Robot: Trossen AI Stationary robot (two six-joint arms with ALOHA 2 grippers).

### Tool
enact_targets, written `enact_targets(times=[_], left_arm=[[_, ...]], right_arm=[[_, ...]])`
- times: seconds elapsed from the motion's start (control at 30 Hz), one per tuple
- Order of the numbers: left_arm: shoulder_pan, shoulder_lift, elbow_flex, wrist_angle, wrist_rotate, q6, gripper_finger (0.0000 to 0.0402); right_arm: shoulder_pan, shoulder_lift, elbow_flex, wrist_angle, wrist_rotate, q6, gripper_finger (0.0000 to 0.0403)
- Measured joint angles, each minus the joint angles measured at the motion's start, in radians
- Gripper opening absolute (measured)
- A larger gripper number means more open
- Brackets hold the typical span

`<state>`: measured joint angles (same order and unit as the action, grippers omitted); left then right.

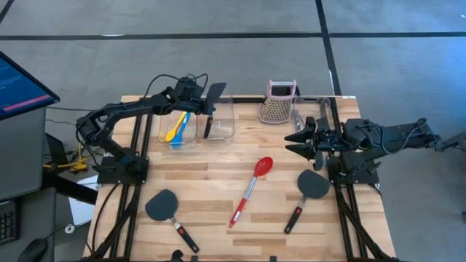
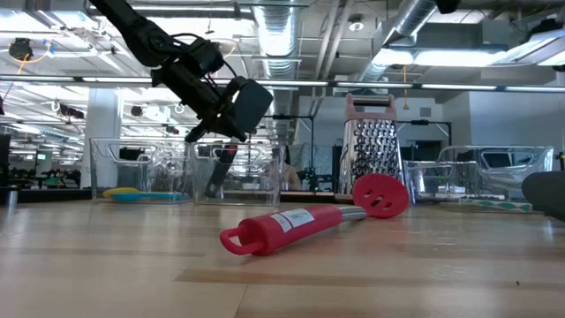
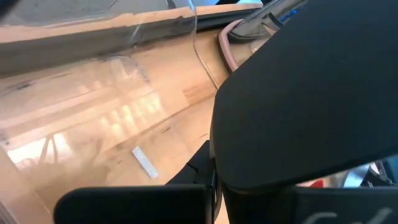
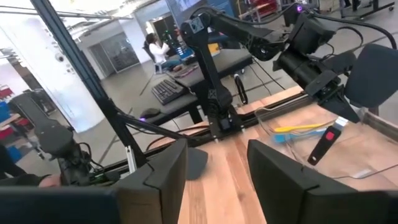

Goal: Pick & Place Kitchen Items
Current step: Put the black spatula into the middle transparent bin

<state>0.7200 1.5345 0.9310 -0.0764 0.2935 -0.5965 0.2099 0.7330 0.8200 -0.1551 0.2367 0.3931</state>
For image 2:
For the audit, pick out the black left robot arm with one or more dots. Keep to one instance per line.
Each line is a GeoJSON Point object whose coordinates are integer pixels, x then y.
{"type": "Point", "coordinates": [132, 31]}

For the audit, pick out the rectangular ceiling light panel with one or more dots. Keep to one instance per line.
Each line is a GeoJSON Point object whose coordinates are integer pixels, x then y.
{"type": "Point", "coordinates": [441, 57]}

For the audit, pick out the person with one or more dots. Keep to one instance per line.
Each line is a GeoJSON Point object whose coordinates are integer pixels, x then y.
{"type": "Point", "coordinates": [291, 176]}

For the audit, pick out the red slotted spoon steel shaft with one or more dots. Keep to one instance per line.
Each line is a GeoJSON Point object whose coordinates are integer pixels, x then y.
{"type": "Point", "coordinates": [287, 225]}

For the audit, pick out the round ceiling dome fixture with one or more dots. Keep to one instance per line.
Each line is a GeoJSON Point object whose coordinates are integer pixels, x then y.
{"type": "Point", "coordinates": [356, 25]}

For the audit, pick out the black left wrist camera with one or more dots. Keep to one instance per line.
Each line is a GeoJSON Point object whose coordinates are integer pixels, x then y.
{"type": "Point", "coordinates": [253, 106]}

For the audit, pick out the black metal frame stand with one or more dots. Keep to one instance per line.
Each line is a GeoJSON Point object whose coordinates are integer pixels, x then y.
{"type": "Point", "coordinates": [424, 122]}

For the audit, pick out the slanted silver ventilation duct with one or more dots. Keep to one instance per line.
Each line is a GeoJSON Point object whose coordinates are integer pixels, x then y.
{"type": "Point", "coordinates": [410, 22]}

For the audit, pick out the white building column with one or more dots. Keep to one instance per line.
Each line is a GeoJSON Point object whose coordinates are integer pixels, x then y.
{"type": "Point", "coordinates": [103, 115]}

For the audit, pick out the blue silicone spoon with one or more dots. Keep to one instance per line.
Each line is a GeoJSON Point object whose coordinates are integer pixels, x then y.
{"type": "Point", "coordinates": [150, 197]}

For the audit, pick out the long ceiling light bar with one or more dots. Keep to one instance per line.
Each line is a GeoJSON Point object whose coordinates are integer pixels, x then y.
{"type": "Point", "coordinates": [353, 84]}

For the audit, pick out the round silver ventilation duct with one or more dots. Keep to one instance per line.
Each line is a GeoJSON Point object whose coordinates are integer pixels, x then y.
{"type": "Point", "coordinates": [282, 35]}

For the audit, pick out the black nylon utensil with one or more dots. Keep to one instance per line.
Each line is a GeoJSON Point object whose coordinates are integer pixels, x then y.
{"type": "Point", "coordinates": [547, 194]}

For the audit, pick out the long clear plastic bin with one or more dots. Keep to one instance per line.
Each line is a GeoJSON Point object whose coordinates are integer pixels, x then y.
{"type": "Point", "coordinates": [441, 176]}

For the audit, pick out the yellow silicone spoon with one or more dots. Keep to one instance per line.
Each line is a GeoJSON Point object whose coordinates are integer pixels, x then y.
{"type": "Point", "coordinates": [119, 192]}

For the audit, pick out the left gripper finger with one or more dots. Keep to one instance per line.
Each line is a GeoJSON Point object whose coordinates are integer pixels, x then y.
{"type": "Point", "coordinates": [202, 131]}
{"type": "Point", "coordinates": [234, 132]}

